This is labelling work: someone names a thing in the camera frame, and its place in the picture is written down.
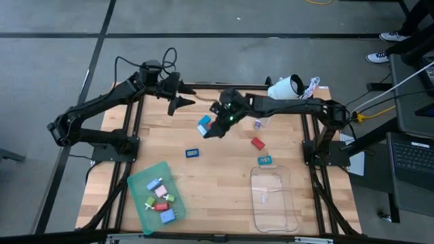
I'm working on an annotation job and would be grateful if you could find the person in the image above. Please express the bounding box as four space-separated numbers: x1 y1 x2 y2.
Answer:
365 0 434 67

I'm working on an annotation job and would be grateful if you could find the large light blue charger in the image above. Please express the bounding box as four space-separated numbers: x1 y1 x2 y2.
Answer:
159 208 178 225

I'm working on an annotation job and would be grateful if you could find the grey furniture foot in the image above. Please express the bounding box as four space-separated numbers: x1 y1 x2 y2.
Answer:
0 148 27 163

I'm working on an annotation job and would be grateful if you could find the white security camera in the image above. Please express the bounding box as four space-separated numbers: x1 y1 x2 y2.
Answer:
267 73 305 101

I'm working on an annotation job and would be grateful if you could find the grey side desk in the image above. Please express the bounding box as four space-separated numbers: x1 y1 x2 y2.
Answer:
388 54 434 218

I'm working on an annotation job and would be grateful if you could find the black laptop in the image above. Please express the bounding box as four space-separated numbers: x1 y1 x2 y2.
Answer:
386 131 434 192

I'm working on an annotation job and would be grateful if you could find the teal plastic tray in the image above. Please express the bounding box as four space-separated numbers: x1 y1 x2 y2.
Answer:
127 161 188 236

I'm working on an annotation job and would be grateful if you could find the clear plastic bin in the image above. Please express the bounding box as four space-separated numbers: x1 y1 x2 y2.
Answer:
250 164 300 234

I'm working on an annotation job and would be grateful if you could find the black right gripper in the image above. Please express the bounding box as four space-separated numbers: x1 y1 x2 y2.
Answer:
205 87 254 139

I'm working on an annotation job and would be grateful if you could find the black table frame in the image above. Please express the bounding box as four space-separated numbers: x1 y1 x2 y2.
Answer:
76 77 363 244

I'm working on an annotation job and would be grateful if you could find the white sheet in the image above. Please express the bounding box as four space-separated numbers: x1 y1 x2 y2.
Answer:
338 131 366 177

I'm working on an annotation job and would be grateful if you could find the black floor device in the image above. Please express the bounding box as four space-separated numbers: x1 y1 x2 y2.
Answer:
366 82 391 92

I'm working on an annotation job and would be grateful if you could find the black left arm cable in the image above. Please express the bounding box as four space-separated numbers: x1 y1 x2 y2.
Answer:
113 47 178 89

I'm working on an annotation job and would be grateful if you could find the yellow power cable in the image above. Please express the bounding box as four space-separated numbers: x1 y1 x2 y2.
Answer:
355 105 397 123

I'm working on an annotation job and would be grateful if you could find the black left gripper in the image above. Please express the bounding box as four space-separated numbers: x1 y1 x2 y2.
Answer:
156 71 197 117

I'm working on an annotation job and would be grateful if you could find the white sneaker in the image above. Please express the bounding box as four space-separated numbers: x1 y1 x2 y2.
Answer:
365 50 391 64
378 30 411 43

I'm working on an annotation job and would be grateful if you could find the black caster wheel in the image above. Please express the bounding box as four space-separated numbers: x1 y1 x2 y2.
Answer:
378 210 401 224

